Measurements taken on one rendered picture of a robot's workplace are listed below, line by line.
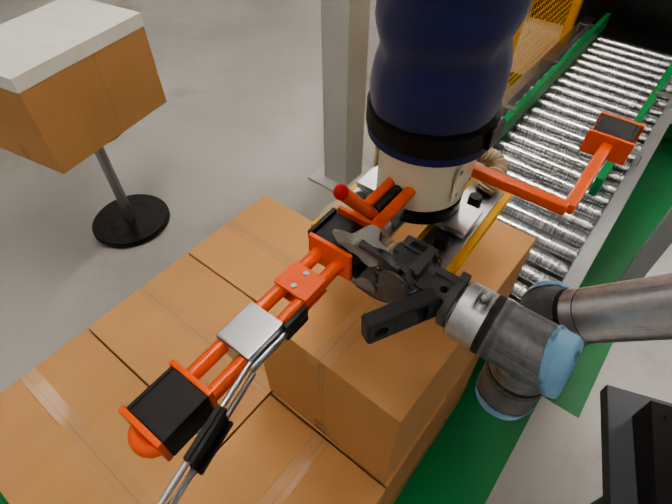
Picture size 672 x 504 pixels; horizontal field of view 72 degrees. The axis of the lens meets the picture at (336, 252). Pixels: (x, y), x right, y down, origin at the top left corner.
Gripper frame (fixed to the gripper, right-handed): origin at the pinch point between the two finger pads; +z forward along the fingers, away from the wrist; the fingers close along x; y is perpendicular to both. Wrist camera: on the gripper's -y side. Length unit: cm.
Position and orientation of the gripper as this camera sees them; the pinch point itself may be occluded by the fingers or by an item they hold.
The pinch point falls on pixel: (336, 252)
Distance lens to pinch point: 73.8
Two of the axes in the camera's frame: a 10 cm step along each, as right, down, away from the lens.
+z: -8.0, -4.5, 4.0
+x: 0.0, -6.6, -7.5
